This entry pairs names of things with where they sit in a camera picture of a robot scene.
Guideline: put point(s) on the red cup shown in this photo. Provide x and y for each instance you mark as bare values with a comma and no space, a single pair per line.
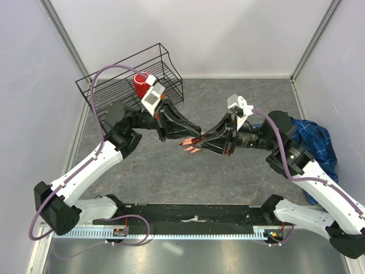
140,84

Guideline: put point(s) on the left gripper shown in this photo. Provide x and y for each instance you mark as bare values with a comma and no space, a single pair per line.
170,121

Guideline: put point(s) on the slotted cable duct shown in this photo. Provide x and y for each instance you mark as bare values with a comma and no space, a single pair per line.
112,234

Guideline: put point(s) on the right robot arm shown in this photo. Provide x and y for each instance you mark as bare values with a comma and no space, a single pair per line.
341,222

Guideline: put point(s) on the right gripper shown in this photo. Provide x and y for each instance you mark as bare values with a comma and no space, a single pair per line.
222,137

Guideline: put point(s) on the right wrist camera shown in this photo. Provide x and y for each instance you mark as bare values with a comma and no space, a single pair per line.
240,108

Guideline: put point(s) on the blue plaid shirt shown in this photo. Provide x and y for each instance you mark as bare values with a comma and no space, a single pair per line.
317,141

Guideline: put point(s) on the black wire rack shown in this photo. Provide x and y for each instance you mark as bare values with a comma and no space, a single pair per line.
116,84

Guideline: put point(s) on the red nail polish bottle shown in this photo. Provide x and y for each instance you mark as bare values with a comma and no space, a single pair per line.
196,140

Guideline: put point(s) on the mannequin hand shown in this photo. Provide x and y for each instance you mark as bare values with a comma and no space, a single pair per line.
188,144

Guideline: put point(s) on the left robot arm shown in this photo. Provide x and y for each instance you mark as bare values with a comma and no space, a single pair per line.
59,203

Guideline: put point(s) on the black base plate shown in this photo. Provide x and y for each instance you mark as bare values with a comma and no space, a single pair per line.
201,218

